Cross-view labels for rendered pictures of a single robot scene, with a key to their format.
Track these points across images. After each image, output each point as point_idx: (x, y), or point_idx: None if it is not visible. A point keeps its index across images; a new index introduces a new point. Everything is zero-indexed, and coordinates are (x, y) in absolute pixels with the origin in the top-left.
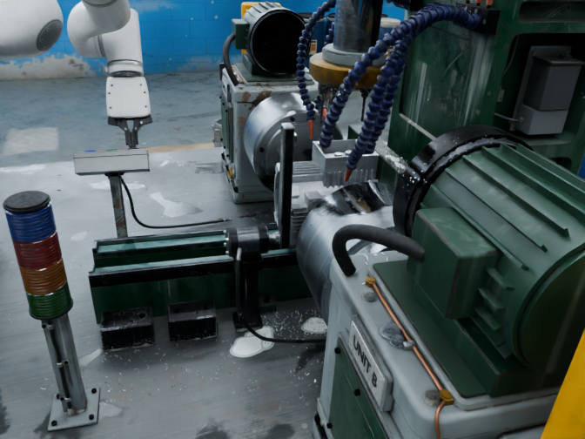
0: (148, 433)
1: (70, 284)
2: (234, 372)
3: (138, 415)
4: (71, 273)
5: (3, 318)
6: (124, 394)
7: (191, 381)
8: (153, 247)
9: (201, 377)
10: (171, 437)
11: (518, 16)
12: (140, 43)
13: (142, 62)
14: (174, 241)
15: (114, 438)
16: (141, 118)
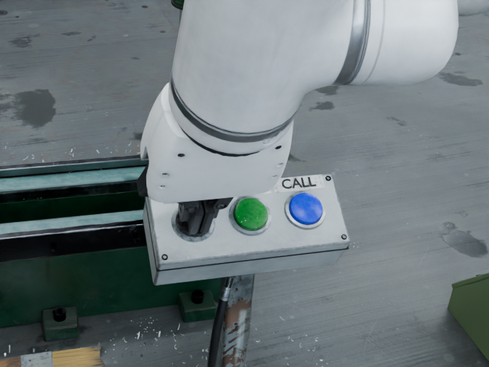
0: (103, 121)
1: (293, 301)
2: (0, 165)
3: (116, 132)
4: (305, 326)
5: (356, 239)
6: (137, 150)
7: (58, 158)
8: (121, 212)
9: (44, 162)
10: (79, 117)
11: None
12: (182, 18)
13: (172, 68)
14: (81, 223)
15: (137, 119)
16: (178, 202)
